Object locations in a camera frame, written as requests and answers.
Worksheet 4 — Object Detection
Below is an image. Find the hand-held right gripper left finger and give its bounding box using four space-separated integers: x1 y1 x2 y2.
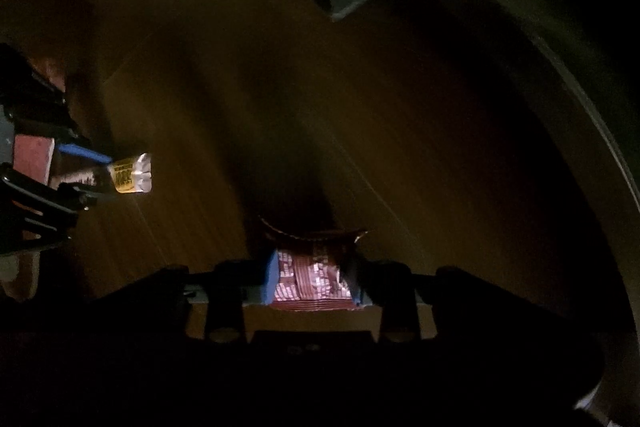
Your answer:
97 249 281 343

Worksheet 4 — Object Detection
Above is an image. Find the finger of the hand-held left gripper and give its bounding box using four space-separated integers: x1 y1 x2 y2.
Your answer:
55 141 115 165
56 182 99 211

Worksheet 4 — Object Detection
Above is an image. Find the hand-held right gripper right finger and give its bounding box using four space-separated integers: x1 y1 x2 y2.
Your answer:
342 252 551 343

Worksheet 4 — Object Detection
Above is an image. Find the red foil snack wrapper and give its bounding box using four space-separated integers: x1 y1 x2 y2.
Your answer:
259 216 370 312

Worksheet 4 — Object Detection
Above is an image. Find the yellow silver snack wrapper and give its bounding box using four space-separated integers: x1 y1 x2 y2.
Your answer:
52 152 153 195

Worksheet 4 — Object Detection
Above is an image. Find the person's left hand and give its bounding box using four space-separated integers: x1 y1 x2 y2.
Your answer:
11 133 56 186

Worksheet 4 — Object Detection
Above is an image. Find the teal white chevron quilt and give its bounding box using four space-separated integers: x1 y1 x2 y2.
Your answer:
350 0 640 408

